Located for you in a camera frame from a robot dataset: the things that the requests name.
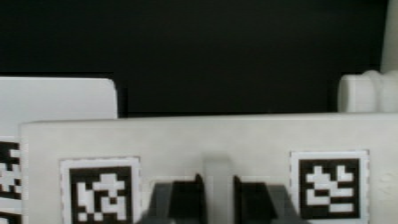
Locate white cabinet box body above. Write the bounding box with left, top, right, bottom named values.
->
left=337, top=0, right=398, bottom=113

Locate white cabinet panel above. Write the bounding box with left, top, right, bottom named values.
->
left=19, top=113, right=398, bottom=224

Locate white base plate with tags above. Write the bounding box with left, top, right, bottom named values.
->
left=0, top=141, right=22, bottom=224

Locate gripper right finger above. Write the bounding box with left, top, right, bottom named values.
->
left=232, top=176, right=308, bottom=224

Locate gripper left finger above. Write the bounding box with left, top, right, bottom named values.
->
left=136, top=175, right=205, bottom=224

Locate white cabinet block part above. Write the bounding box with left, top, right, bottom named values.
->
left=0, top=77, right=117, bottom=142

